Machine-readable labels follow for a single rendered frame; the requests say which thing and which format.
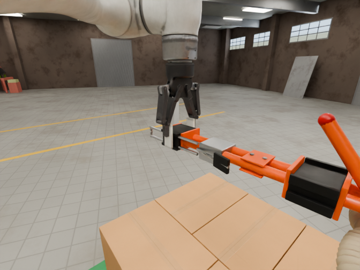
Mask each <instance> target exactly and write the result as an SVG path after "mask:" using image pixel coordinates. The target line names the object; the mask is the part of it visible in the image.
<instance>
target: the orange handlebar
mask: <svg viewBox="0 0 360 270"><path fill-rule="evenodd" d="M207 139H209V138H205V137H202V136H199V135H197V134H195V135H194V136H193V137H192V140H194V141H197V142H198V143H200V142H202V141H205V140H207ZM182 143H183V145H185V146H187V147H190V148H193V149H195V150H196V149H197V148H199V144H198V145H196V144H193V143H190V142H188V141H185V140H183V141H182ZM222 155H223V156H225V157H226V158H228V159H230V163H232V164H234V165H237V166H239V167H241V168H239V170H241V171H243V172H245V173H248V174H250V175H253V176H256V177H258V178H263V177H264V176H265V177H268V178H270V179H273V180H275V181H278V182H281V183H284V180H285V176H286V172H287V169H288V168H289V167H290V166H291V164H288V163H285V162H282V161H279V160H276V159H274V158H275V156H274V155H270V154H267V153H264V152H260V151H257V150H252V151H247V150H244V149H241V148H238V147H233V148H232V150H231V153H229V152H224V153H223V154H222ZM343 207H345V208H348V209H351V210H353V211H355V212H359V213H360V189H359V188H358V186H357V185H355V184H352V183H351V185H350V188H349V191H348V194H347V197H346V200H345V202H344V205H343Z"/></svg>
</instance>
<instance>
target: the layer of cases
mask: <svg viewBox="0 0 360 270"><path fill-rule="evenodd" d="M99 231H100V236H101V242H102V247H103V253H104V259H105V262H106V268H107V270H336V267H337V264H336V258H337V254H336V253H337V252H338V247H339V244H340V242H338V241H337V240H335V239H333V238H331V237H329V236H327V235H325V234H323V233H322V232H320V231H318V230H316V229H314V228H312V227H310V226H308V225H307V226H306V224H305V223H303V222H301V221H300V220H298V219H296V218H294V217H292V216H290V215H288V214H287V213H285V212H283V211H281V210H279V209H277V208H275V207H273V206H272V205H270V204H268V203H266V202H264V201H262V200H260V199H259V198H257V197H255V196H253V195H251V194H249V193H247V192H245V191H244V190H242V189H240V188H238V187H236V186H234V185H232V184H230V183H229V182H227V181H225V180H223V179H221V178H219V177H217V176H216V175H214V174H212V173H208V174H206V175H204V176H201V177H199V178H197V179H195V180H193V181H191V182H189V183H187V184H185V185H183V186H181V187H179V188H177V189H175V190H173V191H171V192H169V193H167V194H165V195H163V196H161V197H159V198H157V199H155V200H153V201H151V202H149V203H147V204H145V205H143V206H141V207H139V208H137V209H135V210H133V211H131V212H129V213H127V214H125V215H123V216H120V217H118V218H116V219H114V220H112V221H110V222H108V223H106V224H104V225H102V226H100V227H99Z"/></svg>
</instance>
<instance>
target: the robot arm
mask: <svg viewBox="0 0 360 270"><path fill-rule="evenodd" d="M32 12H43V13H58V14H63V15H66V16H69V17H72V18H75V19H78V20H81V21H83V22H86V23H89V24H95V25H96V26H97V28H98V29H99V30H100V31H102V32H103V33H105V34H107V35H109V36H112V37H115V38H120V39H129V38H137V37H141V36H146V35H151V34H160V35H162V55H163V59H164V60H168V62H167V63H166V76H167V78H168V80H167V84H166V85H163V86H158V87H157V91H158V94H159V96H158V102H157V113H156V123H158V124H161V125H162V132H163V136H164V146H166V147H168V148H170V149H173V125H171V124H170V123H171V120H172V117H173V114H174V110H175V107H176V103H177V102H178V101H179V98H182V99H183V101H184V104H185V107H186V111H187V114H188V116H189V117H187V118H186V125H188V126H191V127H194V128H195V127H196V119H198V118H199V116H200V114H201V111H200V99H199V86H200V84H199V83H196V82H192V77H193V76H194V63H192V60H196V59H197V49H198V31H199V27H200V23H201V12H202V0H0V14H13V13H32ZM168 93H169V94H168ZM166 120H167V121H166Z"/></svg>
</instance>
